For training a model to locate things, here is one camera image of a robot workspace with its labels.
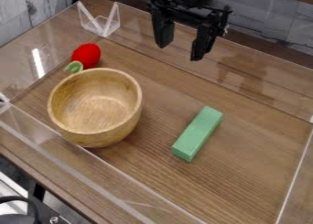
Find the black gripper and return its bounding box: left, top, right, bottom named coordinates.
left=148, top=0, right=232, bottom=61

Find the red plush fruit green leaf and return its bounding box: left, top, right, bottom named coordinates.
left=64, top=43, right=101, bottom=73

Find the wooden bowl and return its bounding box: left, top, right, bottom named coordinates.
left=48, top=68, right=143, bottom=148

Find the green rectangular block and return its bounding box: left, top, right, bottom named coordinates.
left=171, top=106, right=223, bottom=162

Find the black metal table leg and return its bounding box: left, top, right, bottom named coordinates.
left=28, top=179, right=45, bottom=202

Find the clear acrylic corner bracket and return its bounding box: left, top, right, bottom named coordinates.
left=77, top=1, right=120, bottom=37

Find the clear acrylic tray wall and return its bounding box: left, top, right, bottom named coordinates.
left=0, top=91, right=310, bottom=224

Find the black cable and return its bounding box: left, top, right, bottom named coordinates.
left=0, top=196, right=41, bottom=224

